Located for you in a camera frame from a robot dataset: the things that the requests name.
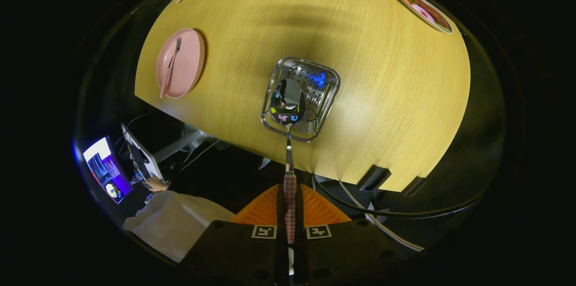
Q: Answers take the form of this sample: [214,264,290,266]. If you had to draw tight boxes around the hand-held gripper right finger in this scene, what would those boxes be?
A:
[293,183,405,286]

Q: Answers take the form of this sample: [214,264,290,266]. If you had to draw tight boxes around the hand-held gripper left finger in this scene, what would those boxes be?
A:
[180,183,288,286]

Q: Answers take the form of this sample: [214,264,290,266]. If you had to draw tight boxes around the spoon with checkered handle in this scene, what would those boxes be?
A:
[269,78,307,245]

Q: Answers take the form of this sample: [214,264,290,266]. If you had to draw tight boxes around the fork with checkered handle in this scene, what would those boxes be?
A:
[159,37,182,98]

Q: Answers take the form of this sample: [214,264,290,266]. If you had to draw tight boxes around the white table leg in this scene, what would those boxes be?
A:
[153,129,213,163]

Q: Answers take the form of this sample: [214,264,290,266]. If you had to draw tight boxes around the laptop screen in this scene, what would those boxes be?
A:
[82,137,133,205]

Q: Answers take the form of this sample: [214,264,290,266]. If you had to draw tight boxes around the metal perforated basket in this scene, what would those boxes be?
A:
[261,56,341,143]

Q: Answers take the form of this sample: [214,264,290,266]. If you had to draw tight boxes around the pink plate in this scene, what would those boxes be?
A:
[156,28,206,99]

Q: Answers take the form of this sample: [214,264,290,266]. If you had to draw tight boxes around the plate with food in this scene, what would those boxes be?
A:
[392,0,454,35]

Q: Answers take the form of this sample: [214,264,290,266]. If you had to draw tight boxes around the white cable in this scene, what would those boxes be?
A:
[338,180,424,252]

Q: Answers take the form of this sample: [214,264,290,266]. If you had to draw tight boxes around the black cable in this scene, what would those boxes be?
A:
[312,173,483,219]

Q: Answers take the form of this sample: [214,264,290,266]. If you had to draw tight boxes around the black table bracket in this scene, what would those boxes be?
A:
[358,165,392,192]
[402,176,427,197]

